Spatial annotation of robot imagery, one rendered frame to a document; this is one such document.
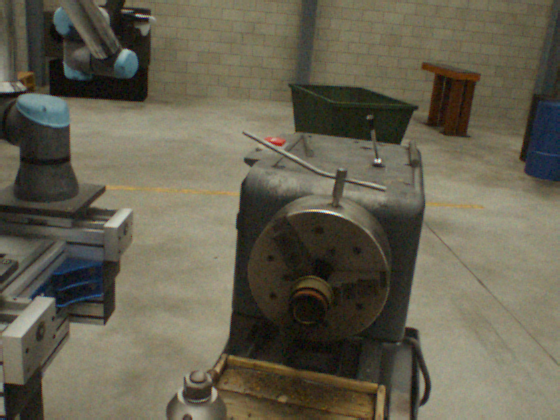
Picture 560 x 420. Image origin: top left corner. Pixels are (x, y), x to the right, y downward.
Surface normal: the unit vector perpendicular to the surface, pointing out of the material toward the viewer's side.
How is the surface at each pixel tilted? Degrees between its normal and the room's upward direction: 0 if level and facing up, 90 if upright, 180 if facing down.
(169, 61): 90
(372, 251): 90
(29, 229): 90
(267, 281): 90
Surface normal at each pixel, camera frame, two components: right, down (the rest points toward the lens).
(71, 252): -0.05, 0.32
